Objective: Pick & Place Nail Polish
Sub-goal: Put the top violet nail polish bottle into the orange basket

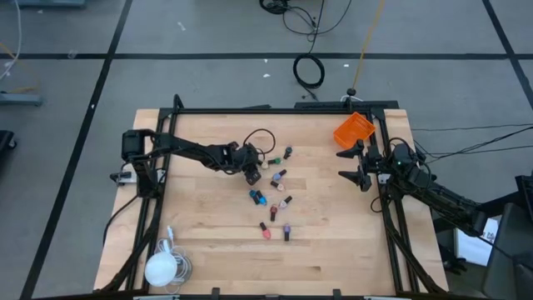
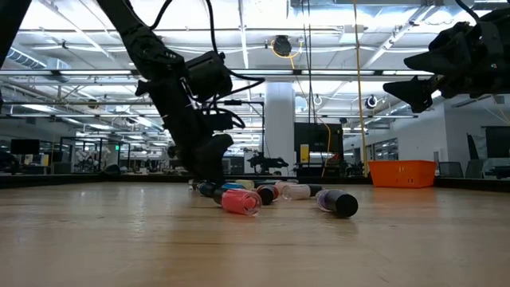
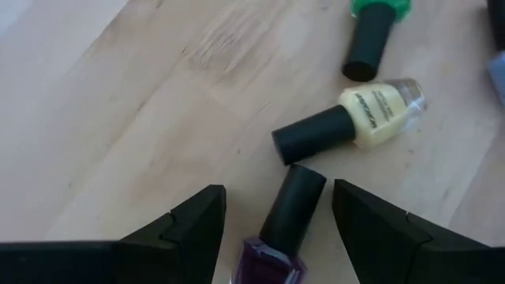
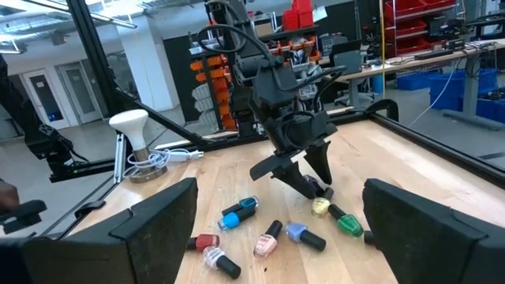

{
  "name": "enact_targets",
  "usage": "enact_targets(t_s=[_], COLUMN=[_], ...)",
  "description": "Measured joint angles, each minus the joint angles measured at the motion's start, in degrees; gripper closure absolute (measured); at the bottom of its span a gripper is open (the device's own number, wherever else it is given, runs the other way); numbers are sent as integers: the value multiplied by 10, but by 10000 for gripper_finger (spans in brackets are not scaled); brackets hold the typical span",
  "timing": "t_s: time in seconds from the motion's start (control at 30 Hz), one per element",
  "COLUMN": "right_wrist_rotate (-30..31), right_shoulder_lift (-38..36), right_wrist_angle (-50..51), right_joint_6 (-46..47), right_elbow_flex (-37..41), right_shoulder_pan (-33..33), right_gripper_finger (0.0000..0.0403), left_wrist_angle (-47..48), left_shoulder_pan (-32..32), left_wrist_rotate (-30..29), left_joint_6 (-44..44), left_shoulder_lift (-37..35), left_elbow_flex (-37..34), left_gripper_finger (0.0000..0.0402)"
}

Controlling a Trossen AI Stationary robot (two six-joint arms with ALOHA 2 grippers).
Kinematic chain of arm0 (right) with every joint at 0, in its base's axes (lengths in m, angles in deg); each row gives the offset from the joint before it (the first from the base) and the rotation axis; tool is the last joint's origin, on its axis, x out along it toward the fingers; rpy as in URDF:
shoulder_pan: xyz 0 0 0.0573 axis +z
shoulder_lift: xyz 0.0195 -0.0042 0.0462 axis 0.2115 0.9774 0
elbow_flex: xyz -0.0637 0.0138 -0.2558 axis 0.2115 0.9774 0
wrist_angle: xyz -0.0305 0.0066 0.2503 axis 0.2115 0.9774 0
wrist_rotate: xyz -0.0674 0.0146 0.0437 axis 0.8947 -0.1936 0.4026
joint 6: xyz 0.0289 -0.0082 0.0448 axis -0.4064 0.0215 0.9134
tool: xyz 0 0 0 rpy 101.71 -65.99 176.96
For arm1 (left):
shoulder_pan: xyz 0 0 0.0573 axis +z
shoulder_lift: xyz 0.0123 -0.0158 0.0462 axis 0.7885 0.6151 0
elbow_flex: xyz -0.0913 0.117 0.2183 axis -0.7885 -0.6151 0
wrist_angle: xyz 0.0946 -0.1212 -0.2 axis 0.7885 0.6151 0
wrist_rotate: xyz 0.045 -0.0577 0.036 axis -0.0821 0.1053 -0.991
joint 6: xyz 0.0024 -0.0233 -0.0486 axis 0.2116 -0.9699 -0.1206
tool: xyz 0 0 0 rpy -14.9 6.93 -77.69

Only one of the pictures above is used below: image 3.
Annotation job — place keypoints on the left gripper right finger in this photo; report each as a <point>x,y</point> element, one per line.
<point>394,256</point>

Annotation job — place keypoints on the pale yellow nail polish bottle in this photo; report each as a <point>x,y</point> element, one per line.
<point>375,114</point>

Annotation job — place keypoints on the dark purple nail polish bottle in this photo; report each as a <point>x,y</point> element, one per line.
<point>292,209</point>

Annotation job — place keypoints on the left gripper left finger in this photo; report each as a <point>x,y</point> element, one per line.
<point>158,260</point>

